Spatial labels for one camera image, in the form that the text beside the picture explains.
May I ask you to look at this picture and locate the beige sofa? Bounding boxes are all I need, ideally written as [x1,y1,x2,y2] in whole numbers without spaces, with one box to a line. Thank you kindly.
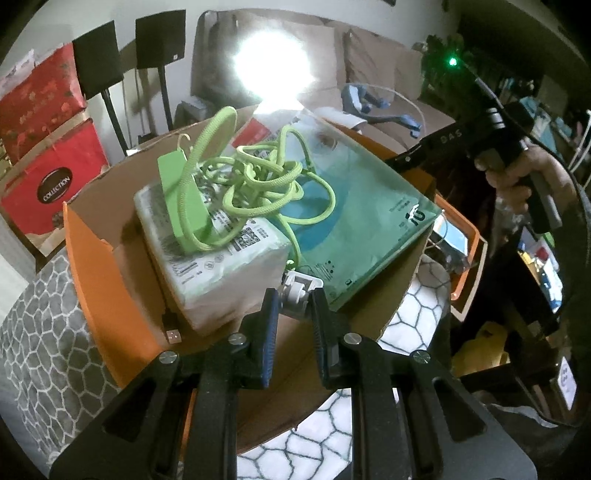
[192,9,453,133]

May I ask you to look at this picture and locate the orange cardboard box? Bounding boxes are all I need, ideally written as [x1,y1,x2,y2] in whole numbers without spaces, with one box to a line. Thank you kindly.
[62,105,489,455]

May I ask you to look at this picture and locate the red patterned gift box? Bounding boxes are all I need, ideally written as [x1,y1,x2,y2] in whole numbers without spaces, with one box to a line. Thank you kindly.
[1,43,86,164]

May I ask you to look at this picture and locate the grey white patterned blanket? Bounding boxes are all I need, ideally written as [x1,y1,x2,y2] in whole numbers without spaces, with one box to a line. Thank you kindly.
[1,251,451,479]

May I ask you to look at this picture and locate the left black speaker on stand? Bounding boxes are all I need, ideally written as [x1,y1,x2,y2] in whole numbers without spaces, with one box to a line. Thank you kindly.
[72,21,128,154]

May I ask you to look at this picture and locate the person's right hand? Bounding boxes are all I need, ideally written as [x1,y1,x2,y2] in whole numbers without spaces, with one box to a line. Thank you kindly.
[475,145,578,214]

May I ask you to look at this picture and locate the lime green cable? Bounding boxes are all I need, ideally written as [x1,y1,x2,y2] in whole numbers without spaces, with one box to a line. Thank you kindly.
[176,105,339,271]

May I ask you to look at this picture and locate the lime green power bank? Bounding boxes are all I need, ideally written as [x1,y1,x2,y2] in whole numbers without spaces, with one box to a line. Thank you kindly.
[157,148,215,254]

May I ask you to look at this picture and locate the right black speaker on stand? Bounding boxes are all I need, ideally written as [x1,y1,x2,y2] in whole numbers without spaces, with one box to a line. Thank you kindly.
[135,10,186,130]

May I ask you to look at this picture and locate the black speaker on stand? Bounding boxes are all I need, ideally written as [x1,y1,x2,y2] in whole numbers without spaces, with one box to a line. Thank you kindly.
[72,21,128,154]
[135,10,186,130]

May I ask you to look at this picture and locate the green white rectangular box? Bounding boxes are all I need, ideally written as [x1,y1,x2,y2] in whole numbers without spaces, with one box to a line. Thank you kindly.
[133,181,291,337]

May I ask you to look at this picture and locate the white charger plug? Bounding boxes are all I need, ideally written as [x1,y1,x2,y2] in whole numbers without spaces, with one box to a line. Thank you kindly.
[279,270,324,320]

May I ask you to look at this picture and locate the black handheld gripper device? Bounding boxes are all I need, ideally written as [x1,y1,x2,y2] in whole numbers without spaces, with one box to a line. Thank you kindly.
[385,59,565,234]

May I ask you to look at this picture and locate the blue headset on sofa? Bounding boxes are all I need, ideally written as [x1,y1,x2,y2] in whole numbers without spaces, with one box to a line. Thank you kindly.
[341,82,428,139]

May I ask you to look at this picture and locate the red Collection gift bag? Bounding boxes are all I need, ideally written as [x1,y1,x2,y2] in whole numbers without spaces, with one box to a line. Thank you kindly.
[1,119,108,257]

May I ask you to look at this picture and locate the clear bag of face masks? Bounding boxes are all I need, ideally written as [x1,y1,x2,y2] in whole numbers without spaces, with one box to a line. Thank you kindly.
[253,107,440,310]

